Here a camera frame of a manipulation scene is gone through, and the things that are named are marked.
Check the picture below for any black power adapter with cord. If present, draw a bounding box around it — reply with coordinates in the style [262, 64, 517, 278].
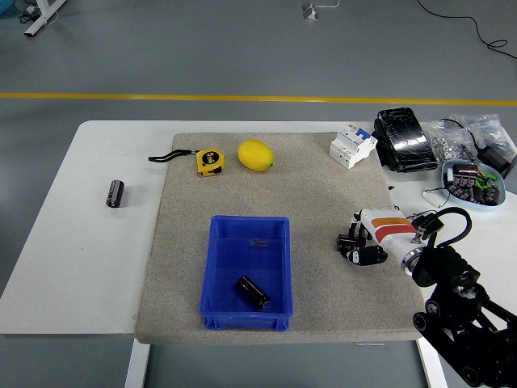
[439, 118, 514, 179]

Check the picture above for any light blue bowl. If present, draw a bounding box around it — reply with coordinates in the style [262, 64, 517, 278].
[440, 159, 507, 213]

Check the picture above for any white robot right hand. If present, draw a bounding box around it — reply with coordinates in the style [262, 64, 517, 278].
[337, 208, 421, 268]

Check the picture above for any dark cylindrical battery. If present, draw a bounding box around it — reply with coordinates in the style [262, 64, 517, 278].
[105, 179, 126, 209]
[235, 274, 271, 311]
[337, 232, 367, 251]

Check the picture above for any yellow lemon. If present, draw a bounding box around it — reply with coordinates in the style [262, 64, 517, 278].
[237, 138, 275, 173]

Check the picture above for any white frame foot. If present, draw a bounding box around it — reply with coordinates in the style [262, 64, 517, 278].
[23, 0, 68, 39]

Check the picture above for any white circuit breaker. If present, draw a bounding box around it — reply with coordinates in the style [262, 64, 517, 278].
[328, 124, 379, 170]

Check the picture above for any white table leg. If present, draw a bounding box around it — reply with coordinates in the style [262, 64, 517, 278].
[124, 338, 151, 388]
[416, 337, 448, 388]

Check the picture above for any grey-brown mat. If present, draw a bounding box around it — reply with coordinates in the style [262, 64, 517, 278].
[133, 132, 432, 346]

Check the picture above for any black floor cable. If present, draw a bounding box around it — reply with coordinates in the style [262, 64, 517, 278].
[415, 0, 517, 61]

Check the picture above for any large brown capacitor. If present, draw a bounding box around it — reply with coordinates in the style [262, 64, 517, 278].
[451, 162, 480, 179]

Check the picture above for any glossy black case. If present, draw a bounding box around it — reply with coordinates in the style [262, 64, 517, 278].
[372, 107, 440, 174]

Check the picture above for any thin black wire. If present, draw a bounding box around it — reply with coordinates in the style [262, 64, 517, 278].
[422, 186, 452, 209]

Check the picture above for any blue plastic box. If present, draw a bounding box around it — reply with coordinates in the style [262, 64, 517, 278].
[200, 215, 296, 331]

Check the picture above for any yellow tape measure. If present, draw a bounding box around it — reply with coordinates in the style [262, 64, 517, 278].
[147, 148, 226, 179]

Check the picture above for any clear bag of screws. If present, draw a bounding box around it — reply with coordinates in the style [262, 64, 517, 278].
[450, 113, 517, 159]

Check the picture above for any clear bag of nuts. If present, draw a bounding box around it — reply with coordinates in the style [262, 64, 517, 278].
[424, 120, 478, 163]

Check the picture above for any white table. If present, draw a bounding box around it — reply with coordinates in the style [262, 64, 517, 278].
[0, 120, 517, 337]

